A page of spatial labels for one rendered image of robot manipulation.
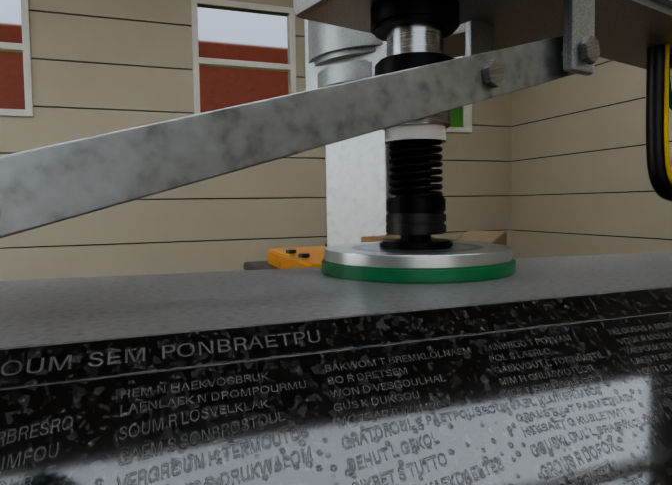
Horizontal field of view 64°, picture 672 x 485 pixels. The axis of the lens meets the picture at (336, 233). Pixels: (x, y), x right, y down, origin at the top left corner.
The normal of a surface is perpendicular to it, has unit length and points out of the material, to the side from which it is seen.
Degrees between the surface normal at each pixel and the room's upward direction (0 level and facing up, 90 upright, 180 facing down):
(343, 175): 90
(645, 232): 90
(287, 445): 45
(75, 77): 90
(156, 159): 90
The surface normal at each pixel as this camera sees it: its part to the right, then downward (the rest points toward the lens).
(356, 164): -0.65, 0.05
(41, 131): 0.34, 0.04
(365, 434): 0.24, -0.68
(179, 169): 0.56, 0.04
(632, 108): -0.94, 0.04
